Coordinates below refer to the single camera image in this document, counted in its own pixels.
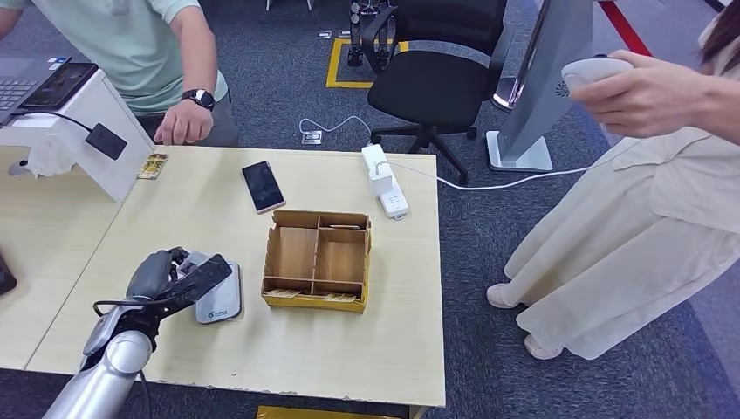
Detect black object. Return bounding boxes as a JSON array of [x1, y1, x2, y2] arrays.
[[0, 254, 17, 297]]

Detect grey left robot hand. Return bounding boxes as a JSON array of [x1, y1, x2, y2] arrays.
[[126, 247, 193, 302]]

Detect pale pink shoe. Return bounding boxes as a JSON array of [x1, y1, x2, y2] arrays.
[[485, 282, 522, 309], [523, 333, 562, 361]]

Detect white floor cable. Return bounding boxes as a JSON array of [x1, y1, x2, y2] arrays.
[[298, 113, 374, 143]]

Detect black wristwatch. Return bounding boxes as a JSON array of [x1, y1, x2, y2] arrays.
[[180, 88, 217, 112]]

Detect person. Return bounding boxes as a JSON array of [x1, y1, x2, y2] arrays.
[[485, 0, 740, 361], [0, 0, 239, 148]]

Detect black adapter cable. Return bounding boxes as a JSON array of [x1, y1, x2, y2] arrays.
[[14, 109, 95, 134]]

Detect white handheld controller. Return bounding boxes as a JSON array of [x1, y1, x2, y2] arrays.
[[560, 54, 634, 97]]

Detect wooden compartment box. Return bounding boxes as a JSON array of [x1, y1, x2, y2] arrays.
[[259, 209, 372, 314]]

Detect grey kiosk screen stand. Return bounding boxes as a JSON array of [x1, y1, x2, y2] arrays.
[[485, 0, 595, 172]]

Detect white power strip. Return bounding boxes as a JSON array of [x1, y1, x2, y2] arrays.
[[360, 143, 410, 221]]

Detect black office chair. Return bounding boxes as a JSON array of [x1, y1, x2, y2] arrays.
[[360, 0, 516, 185]]

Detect person's left hand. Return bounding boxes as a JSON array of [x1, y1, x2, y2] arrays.
[[154, 99, 215, 147]]

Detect black metal robot legs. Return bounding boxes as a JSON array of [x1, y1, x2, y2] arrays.
[[346, 0, 400, 66]]

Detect person's right hand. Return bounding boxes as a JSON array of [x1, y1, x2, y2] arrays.
[[569, 49, 713, 140]]

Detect white charger plug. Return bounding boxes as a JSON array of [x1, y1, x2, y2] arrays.
[[367, 161, 394, 196]]

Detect black power adapter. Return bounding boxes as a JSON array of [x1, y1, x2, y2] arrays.
[[85, 122, 128, 161]]

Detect yellow floor mat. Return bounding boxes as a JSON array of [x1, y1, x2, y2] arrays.
[[256, 405, 406, 419]]

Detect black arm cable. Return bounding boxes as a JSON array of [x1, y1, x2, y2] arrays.
[[92, 294, 195, 419]]

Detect dark laptop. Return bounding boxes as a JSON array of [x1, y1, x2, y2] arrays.
[[0, 56, 71, 126]]

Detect white desktop riser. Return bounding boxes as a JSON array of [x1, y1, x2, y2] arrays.
[[0, 69, 156, 203]]

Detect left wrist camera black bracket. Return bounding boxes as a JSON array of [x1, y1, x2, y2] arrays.
[[151, 251, 234, 319]]

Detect white crumpled tissue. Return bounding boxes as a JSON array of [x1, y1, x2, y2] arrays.
[[25, 134, 78, 179]]

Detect black smartphone pink edge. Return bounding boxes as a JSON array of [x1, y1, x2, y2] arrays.
[[241, 161, 287, 216]]

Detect grey card reader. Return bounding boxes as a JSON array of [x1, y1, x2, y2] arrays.
[[193, 260, 244, 326]]

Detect white charger cable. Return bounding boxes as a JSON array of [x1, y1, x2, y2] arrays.
[[375, 138, 646, 193]]

